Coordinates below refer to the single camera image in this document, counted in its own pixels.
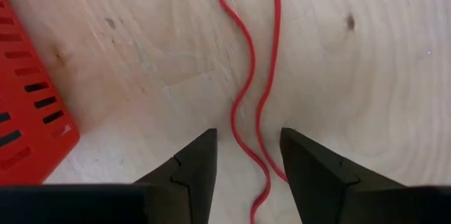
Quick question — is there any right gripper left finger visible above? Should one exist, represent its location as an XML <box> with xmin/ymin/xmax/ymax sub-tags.
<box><xmin>133</xmin><ymin>127</ymin><xmax>218</xmax><ymax>224</ymax></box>

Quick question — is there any red plastic basket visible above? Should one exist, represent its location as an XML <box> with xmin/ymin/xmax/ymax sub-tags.
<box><xmin>0</xmin><ymin>0</ymin><xmax>82</xmax><ymax>187</ymax></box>

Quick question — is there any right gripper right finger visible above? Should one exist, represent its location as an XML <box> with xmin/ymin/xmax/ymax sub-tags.
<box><xmin>280</xmin><ymin>127</ymin><xmax>406</xmax><ymax>224</ymax></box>

